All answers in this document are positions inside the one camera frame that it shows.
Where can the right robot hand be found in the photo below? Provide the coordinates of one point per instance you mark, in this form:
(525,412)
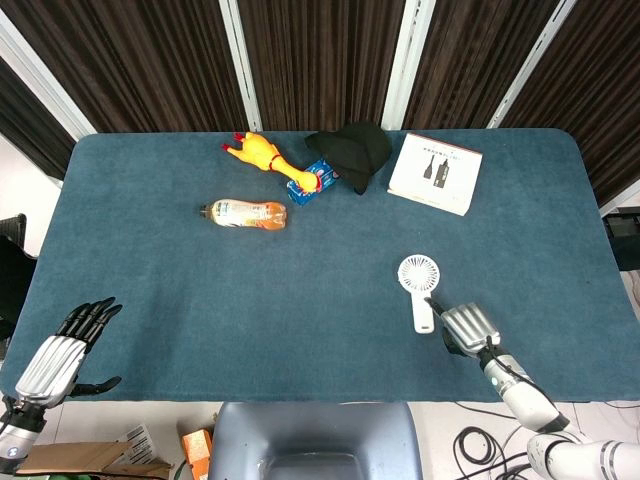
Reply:
(467,328)

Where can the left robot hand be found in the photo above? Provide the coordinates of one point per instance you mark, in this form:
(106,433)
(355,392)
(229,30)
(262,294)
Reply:
(50,361)

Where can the white handheld fan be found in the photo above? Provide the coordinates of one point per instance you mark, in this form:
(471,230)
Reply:
(421,290)

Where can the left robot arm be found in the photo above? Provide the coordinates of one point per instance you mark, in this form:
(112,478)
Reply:
(17,430)

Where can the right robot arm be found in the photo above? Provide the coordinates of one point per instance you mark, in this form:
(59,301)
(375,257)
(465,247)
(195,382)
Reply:
(540,415)

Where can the brown cardboard box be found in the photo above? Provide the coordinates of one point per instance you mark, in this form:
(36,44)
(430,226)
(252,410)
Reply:
(85,457)

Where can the white barcode label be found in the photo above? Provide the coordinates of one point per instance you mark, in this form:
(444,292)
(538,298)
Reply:
(140,440)

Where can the white product box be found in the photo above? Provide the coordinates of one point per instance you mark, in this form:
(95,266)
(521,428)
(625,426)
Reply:
(434,172)

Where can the orange small box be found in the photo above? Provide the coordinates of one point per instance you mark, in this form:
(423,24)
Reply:
(196,447)

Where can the blue table cloth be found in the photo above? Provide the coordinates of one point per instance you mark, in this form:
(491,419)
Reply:
(300,280)

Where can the black equipment case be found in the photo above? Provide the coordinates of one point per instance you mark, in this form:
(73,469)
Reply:
(622,235)

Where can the blue snack packet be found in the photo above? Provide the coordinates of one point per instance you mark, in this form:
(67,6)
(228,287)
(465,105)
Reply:
(312,182)

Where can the black knit hat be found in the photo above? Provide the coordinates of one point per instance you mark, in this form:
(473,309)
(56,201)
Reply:
(355,147)

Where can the orange drink plastic bottle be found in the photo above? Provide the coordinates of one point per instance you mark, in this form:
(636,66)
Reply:
(247,214)

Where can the yellow rubber chicken toy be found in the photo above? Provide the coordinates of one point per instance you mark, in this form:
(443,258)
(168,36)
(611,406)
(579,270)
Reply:
(267,157)

